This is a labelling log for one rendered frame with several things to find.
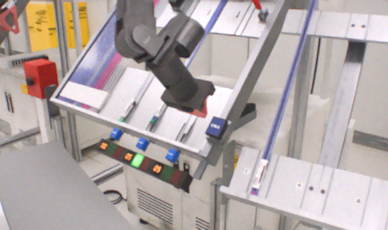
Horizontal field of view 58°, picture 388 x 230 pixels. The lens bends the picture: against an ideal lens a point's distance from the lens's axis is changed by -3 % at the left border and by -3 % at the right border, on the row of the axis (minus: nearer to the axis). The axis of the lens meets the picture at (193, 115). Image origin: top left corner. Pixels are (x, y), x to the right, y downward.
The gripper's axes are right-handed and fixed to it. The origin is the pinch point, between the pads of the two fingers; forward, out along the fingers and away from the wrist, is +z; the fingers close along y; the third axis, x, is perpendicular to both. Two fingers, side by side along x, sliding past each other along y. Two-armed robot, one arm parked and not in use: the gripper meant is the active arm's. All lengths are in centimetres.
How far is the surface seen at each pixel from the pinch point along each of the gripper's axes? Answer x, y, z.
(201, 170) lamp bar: 8.1, 4.6, 16.5
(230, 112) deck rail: -7.6, 2.0, 12.2
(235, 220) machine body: 10, 12, 64
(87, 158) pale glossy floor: 9, 146, 103
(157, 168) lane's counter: 12.7, 15.0, 13.8
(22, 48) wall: -102, 498, 173
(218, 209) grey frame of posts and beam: 14.5, -0.7, 24.2
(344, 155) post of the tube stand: -6.8, -26.8, 17.5
